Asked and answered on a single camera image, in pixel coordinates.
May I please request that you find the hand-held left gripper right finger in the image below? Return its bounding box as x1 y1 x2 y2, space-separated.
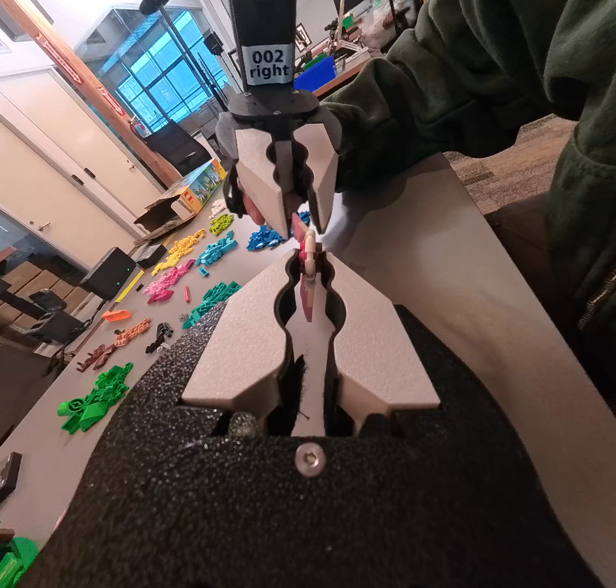
326 253 441 429

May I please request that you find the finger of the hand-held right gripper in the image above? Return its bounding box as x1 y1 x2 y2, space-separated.
294 123 340 236
236 128 295 240

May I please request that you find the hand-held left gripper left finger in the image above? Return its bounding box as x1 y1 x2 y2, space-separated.
181 248 295 427

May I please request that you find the pink lego flower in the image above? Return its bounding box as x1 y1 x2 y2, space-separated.
291 212 322 324

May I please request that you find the pile of teal green lego pieces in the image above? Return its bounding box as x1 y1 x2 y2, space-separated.
182 281 242 330

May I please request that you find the colourful lego set box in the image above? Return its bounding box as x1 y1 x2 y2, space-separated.
179 159 227 212

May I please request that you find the pile of blue lego pieces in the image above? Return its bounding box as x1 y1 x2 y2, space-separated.
246 211 311 252

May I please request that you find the pile of black lego pieces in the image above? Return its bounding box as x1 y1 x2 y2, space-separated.
145 322 173 354

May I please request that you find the pile of turquoise lego pieces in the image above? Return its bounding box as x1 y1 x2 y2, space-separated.
195 232 238 277

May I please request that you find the pile of magenta lego pieces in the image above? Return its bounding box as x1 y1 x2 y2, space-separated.
143 259 196 305

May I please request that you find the pile of yellow lego pieces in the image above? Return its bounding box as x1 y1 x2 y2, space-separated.
151 229 207 277

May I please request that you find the pile of brown lego pieces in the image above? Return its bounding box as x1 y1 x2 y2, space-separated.
76 343 116 372

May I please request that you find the pile of bright green lego pieces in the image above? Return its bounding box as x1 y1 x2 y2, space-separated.
57 363 133 436

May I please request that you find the person's right hand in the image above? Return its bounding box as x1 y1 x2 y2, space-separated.
242 191 266 226

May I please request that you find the blue plastic bin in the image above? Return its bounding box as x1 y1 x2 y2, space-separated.
294 55 336 93

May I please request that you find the black office chair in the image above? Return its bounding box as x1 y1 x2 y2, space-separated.
144 120 212 177

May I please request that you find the torn cardboard box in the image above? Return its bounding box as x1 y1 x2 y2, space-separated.
134 195 198 247

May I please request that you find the large glass window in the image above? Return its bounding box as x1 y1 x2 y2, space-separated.
76 6 241 134

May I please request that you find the small black box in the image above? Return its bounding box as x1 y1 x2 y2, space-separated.
136 244 168 270

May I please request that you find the yellow tape strip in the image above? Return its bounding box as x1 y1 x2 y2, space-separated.
115 269 145 302

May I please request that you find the black equipment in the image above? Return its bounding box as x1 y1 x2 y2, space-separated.
26 287 90 345

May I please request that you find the white double door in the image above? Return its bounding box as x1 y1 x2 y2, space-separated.
0 68 159 268

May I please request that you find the person's green jacket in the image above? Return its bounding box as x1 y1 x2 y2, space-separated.
549 111 616 386

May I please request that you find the dark brown block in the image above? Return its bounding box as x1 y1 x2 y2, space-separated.
0 452 23 503

